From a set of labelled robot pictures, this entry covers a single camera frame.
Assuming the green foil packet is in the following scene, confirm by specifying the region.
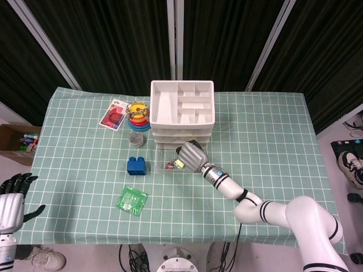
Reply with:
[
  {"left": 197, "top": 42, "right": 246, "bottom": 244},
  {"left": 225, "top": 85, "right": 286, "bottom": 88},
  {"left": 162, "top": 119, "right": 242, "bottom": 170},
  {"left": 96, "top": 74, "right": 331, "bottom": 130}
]
[{"left": 115, "top": 185, "right": 149, "bottom": 217}]

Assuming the white plastic drawer cabinet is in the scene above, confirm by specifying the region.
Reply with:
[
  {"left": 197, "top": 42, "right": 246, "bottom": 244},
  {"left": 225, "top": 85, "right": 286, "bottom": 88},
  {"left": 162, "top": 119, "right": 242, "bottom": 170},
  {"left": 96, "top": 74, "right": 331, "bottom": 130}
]
[{"left": 149, "top": 80, "right": 216, "bottom": 146}]

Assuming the yellow stacking ring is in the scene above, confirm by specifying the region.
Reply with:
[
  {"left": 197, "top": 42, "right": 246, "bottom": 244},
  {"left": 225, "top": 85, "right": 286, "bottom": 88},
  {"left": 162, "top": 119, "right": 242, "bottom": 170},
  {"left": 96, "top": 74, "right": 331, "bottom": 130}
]
[{"left": 129, "top": 103, "right": 149, "bottom": 120}]

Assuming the black and white sneaker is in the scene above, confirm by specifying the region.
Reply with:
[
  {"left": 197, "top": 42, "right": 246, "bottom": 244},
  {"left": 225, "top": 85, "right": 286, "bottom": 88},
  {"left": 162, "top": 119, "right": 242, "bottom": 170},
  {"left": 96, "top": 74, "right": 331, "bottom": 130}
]
[{"left": 338, "top": 150, "right": 363, "bottom": 190}]

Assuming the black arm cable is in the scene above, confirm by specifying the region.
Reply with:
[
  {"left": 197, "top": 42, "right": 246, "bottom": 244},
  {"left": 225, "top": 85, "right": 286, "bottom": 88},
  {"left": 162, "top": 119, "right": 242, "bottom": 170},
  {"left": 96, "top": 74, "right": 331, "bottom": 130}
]
[{"left": 234, "top": 188, "right": 263, "bottom": 247}]

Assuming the white partition post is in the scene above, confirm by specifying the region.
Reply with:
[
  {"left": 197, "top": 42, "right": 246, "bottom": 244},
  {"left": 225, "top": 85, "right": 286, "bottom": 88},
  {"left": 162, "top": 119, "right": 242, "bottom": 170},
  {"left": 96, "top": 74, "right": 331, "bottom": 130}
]
[
  {"left": 244, "top": 0, "right": 297, "bottom": 92},
  {"left": 166, "top": 0, "right": 185, "bottom": 81},
  {"left": 7, "top": 0, "right": 83, "bottom": 91}
]

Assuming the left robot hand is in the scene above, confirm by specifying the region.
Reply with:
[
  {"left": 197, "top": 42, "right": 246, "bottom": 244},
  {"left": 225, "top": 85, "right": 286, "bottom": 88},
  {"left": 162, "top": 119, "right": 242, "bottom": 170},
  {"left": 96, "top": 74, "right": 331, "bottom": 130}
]
[{"left": 0, "top": 172, "right": 46, "bottom": 235}]

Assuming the red and white card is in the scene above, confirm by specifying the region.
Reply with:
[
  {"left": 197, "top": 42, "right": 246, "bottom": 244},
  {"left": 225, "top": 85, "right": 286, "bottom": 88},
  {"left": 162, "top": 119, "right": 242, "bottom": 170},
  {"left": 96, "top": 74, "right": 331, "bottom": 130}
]
[{"left": 99, "top": 98, "right": 128, "bottom": 132}]

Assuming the blue toy building brick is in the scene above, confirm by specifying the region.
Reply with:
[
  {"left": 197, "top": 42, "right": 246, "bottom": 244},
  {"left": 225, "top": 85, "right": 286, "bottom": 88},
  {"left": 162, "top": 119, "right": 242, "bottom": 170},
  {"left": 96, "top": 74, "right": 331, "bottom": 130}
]
[{"left": 126, "top": 156, "right": 149, "bottom": 176}]

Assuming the round robot base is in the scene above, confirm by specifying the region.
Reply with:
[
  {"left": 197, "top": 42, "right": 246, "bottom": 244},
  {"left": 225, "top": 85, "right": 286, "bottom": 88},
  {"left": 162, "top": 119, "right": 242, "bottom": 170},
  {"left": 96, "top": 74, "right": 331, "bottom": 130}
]
[{"left": 156, "top": 246, "right": 200, "bottom": 272}]

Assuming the cardboard box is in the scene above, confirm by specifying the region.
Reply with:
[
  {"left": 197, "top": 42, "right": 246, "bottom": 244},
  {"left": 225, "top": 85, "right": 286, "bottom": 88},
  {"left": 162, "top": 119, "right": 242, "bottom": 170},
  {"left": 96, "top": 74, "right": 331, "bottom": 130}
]
[{"left": 0, "top": 124, "right": 42, "bottom": 167}]

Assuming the green checkered tablecloth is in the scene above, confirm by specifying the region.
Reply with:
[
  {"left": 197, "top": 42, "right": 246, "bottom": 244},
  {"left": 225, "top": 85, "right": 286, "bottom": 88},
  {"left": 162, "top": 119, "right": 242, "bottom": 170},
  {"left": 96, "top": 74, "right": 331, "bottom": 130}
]
[{"left": 15, "top": 86, "right": 348, "bottom": 256}]

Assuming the clear plastic middle-size drawer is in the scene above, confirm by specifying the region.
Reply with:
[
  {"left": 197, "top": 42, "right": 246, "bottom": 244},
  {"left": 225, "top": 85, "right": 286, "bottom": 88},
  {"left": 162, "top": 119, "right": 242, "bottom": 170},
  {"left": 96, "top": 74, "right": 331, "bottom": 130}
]
[{"left": 153, "top": 134, "right": 212, "bottom": 142}]

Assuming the clear drawer with pink clip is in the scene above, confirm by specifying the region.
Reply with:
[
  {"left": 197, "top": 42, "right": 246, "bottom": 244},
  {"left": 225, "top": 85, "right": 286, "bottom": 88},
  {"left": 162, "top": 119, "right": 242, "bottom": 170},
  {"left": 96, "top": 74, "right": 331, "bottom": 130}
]
[{"left": 154, "top": 141, "right": 211, "bottom": 174}]

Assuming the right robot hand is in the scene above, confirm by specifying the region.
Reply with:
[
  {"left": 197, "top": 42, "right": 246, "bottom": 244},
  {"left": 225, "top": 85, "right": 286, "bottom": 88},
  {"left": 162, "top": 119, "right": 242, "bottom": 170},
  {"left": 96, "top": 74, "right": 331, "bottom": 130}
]
[{"left": 175, "top": 139, "right": 210, "bottom": 173}]

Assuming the clear round jar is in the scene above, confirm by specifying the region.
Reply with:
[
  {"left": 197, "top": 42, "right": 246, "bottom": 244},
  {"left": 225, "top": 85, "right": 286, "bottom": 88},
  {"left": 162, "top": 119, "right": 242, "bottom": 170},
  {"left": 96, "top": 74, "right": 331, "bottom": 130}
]
[{"left": 129, "top": 131, "right": 146, "bottom": 148}]

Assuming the black cable bundle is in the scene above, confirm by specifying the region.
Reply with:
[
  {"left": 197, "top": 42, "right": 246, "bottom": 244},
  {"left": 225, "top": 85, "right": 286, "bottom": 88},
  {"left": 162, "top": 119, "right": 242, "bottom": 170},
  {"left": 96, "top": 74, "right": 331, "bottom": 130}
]
[{"left": 118, "top": 243, "right": 151, "bottom": 272}]

